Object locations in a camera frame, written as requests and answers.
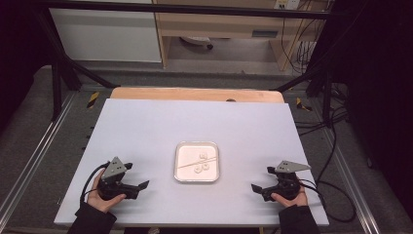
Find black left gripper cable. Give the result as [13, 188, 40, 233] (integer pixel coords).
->
[79, 161, 111, 207]

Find white cabinet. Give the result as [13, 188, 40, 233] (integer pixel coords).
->
[49, 7, 163, 63]

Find person's right hand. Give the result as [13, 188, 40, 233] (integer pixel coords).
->
[271, 186, 309, 210]

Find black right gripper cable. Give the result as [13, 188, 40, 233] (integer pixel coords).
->
[297, 177, 357, 224]

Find black metal stand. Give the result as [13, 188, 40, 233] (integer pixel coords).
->
[274, 58, 335, 127]
[34, 9, 122, 122]

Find white wall socket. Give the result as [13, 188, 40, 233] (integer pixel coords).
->
[274, 0, 302, 11]

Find light wooden desk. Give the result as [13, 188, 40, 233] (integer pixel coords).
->
[152, 0, 326, 71]

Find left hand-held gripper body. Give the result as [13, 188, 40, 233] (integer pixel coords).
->
[96, 156, 140, 201]

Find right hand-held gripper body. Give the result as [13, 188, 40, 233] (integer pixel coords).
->
[260, 160, 312, 203]

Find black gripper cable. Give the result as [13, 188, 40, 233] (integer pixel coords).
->
[297, 177, 357, 224]
[79, 161, 111, 207]

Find dark curtain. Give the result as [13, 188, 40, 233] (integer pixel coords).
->
[330, 0, 413, 213]
[0, 0, 52, 135]

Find yellow black tape strip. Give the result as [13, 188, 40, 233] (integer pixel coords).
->
[86, 91, 100, 109]
[295, 97, 314, 112]

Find white table board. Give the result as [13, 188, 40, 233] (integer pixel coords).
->
[53, 98, 330, 228]

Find person's left hand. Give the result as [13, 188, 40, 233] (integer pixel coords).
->
[87, 176, 128, 215]

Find hanging black cables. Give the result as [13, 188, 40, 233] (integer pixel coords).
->
[280, 9, 326, 75]

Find office chair wheel base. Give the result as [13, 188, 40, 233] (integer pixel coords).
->
[179, 35, 215, 51]

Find aluminium floor rail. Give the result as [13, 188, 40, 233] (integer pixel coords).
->
[319, 126, 382, 234]
[0, 92, 78, 222]

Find black floor cables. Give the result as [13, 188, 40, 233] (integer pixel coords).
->
[293, 82, 351, 137]

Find black horizontal frame bar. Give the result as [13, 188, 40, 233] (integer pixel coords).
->
[32, 1, 345, 20]

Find square white tray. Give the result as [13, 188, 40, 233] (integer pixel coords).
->
[172, 140, 221, 184]

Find wooden table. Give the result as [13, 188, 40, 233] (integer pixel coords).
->
[109, 86, 286, 104]

